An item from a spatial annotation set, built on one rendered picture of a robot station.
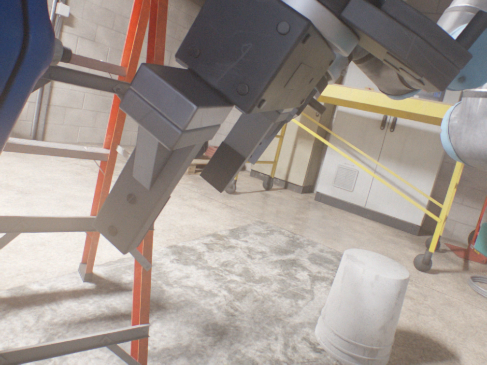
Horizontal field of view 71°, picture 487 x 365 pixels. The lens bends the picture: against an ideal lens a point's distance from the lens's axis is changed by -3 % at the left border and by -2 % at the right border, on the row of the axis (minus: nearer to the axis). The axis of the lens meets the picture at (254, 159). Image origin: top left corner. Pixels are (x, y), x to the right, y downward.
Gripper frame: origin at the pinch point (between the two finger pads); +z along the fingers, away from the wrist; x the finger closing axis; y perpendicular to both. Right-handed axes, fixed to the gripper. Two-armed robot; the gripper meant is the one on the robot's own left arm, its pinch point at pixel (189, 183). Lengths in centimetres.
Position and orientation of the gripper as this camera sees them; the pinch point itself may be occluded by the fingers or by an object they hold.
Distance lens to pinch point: 25.7
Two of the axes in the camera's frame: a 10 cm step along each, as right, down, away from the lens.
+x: -3.1, 1.7, -9.4
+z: -5.6, 7.7, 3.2
